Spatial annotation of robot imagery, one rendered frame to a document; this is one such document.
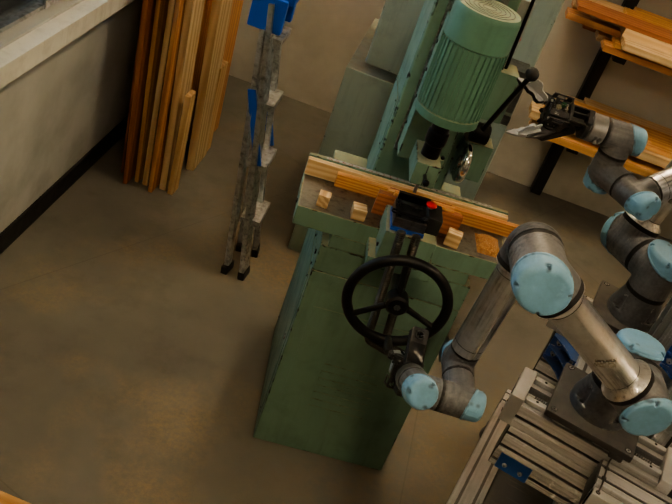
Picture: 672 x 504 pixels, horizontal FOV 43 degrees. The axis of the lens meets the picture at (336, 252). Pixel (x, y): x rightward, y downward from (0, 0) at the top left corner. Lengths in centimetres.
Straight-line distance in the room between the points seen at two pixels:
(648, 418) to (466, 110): 87
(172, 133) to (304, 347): 145
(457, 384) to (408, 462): 105
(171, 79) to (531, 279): 222
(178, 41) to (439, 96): 157
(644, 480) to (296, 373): 104
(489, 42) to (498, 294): 63
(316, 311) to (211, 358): 70
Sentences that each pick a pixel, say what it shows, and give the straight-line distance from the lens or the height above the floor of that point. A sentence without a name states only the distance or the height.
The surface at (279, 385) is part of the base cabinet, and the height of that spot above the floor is 25.
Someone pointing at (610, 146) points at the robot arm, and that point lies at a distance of 227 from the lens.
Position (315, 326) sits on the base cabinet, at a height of 52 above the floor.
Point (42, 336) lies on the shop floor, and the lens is 304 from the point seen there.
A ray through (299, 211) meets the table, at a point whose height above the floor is 88.
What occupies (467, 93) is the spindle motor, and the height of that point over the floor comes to 131.
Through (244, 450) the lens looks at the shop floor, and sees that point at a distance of 281.
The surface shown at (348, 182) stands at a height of 92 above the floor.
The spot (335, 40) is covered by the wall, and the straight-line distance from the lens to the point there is 481.
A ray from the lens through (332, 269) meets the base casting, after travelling 238.
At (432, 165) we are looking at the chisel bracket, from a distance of 233.
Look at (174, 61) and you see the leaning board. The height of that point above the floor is 61.
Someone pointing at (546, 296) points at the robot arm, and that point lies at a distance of 172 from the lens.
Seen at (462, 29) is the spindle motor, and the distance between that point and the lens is 216.
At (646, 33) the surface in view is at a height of 113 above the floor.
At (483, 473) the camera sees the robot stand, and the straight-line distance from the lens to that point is 275.
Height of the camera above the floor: 208
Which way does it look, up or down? 33 degrees down
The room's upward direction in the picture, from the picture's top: 20 degrees clockwise
